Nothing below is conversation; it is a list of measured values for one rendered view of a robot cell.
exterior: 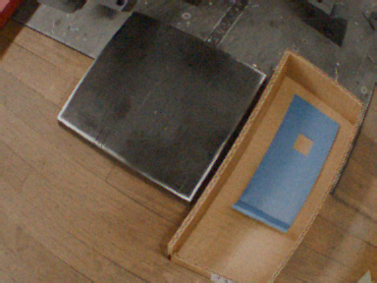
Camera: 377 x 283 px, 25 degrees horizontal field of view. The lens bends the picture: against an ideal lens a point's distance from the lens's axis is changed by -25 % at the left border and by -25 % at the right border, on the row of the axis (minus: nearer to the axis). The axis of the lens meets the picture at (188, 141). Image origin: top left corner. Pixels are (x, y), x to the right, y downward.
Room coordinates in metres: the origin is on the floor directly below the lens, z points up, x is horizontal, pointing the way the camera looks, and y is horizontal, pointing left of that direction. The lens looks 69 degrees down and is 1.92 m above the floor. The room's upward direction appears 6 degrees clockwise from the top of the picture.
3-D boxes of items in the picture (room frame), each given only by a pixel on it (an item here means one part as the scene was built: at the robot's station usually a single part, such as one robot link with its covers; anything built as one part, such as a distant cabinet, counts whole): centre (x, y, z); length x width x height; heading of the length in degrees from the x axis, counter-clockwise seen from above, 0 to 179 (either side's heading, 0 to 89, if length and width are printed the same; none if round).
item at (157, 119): (0.44, 0.04, 0.91); 0.17 x 0.16 x 0.02; 65
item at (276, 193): (0.38, -0.11, 0.92); 0.15 x 0.07 x 0.03; 156
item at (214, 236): (0.35, -0.10, 0.93); 0.25 x 0.13 x 0.08; 155
